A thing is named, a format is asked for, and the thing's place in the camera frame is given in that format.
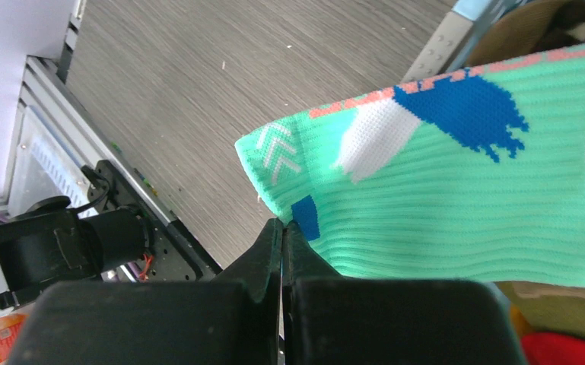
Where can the olive green sock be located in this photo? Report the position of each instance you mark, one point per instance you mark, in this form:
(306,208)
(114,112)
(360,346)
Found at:
(548,307)

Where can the light blue plastic basket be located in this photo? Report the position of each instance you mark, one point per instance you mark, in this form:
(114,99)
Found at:
(458,34)

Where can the mint green blue sock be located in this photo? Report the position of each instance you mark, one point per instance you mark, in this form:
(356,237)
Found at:
(477,174)

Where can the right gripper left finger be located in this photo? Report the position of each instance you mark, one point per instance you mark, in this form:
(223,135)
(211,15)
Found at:
(230,319)

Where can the tan brown sock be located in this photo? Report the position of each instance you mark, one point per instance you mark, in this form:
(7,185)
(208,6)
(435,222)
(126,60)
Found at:
(535,27)

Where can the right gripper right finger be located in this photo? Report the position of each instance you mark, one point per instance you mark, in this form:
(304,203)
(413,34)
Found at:
(333,319)

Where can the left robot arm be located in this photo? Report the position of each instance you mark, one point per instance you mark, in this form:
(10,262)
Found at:
(51,243)

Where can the red white patterned sock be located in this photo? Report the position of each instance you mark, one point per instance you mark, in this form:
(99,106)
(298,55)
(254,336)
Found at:
(550,348)

